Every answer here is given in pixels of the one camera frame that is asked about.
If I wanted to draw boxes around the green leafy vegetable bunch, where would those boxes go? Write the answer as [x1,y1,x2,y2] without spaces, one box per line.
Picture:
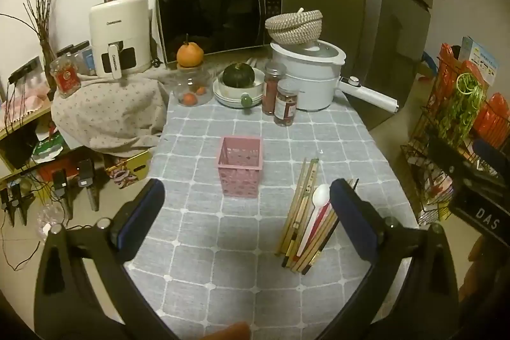
[437,72,485,146]

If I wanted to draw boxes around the clear glass jar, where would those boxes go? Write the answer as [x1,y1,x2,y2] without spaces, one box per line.
[174,63,214,108]

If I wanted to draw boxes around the labelled chili spice jar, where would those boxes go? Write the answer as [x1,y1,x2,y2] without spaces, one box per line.
[273,79,300,127]

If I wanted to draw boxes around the woven straw basket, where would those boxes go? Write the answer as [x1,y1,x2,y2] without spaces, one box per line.
[265,7,323,45]

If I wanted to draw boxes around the clear plastic bag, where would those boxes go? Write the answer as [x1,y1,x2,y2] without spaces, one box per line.
[37,204,65,242]

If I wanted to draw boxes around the grey refrigerator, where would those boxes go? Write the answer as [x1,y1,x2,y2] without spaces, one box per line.
[277,0,436,130]

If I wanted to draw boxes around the black microwave oven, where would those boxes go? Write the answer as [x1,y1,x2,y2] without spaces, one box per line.
[155,0,284,67]

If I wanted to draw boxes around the orange plastic bag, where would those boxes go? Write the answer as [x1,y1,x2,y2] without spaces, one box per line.
[437,43,465,96]
[473,92,510,150]
[463,60,489,86]

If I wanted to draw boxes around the pink plastic basket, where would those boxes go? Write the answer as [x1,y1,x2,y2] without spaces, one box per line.
[217,137,264,198]

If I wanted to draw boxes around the white air fryer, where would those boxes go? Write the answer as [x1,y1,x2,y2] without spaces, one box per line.
[88,0,151,79]

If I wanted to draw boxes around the stack of white bowls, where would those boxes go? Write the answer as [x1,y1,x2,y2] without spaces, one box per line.
[213,68,266,109]

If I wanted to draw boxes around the red label glass jar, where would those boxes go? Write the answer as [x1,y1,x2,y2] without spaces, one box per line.
[49,56,83,99]

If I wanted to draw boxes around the black floor cable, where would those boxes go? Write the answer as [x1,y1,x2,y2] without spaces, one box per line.
[0,224,45,274]

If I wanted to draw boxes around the grey checked tablecloth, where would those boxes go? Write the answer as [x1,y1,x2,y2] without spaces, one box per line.
[120,88,419,340]

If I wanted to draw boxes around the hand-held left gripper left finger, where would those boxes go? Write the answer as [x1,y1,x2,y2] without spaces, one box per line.
[34,177,180,340]

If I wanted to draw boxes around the bundle of wooden chopsticks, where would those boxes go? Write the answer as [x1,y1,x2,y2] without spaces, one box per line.
[275,157,360,275]

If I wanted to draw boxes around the large orange fruit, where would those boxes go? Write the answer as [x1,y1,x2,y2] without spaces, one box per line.
[176,33,205,68]

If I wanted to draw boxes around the black clamp tool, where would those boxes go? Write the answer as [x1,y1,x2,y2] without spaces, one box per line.
[0,183,35,226]
[77,159,100,212]
[52,169,73,220]

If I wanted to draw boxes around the floral beige cloth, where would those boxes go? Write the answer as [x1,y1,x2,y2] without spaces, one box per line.
[51,67,170,156]

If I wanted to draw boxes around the red powder spice jar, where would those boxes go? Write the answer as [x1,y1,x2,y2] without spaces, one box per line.
[262,61,287,116]

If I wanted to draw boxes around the white plastic spoon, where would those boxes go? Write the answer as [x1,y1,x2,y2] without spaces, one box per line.
[297,184,332,258]

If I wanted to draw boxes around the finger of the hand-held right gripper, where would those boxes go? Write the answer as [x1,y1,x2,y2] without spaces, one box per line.
[472,140,510,176]
[428,135,510,185]

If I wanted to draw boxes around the wooden side shelf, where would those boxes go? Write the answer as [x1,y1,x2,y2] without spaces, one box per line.
[0,100,53,182]

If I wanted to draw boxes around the dry bare branches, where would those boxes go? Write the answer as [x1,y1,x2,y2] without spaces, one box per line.
[0,0,65,64]

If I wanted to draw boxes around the white electric cooking pot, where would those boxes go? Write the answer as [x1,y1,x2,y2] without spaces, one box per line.
[270,39,400,113]

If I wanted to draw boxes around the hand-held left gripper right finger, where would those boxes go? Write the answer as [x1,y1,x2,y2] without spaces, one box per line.
[329,177,460,340]

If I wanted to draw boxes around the red plastic spoon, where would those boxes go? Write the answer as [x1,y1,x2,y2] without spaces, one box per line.
[307,201,336,259]

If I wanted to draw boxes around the black wire rack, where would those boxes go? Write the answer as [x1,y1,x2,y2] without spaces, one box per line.
[400,41,510,226]

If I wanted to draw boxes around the blue printed carton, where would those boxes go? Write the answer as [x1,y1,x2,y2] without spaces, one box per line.
[458,36,501,86]

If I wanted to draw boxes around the dark green squash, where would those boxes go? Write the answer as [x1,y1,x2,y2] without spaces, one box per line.
[222,63,255,88]

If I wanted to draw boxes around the yellow patterned cardboard box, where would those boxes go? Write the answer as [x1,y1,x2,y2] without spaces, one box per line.
[104,148,150,188]

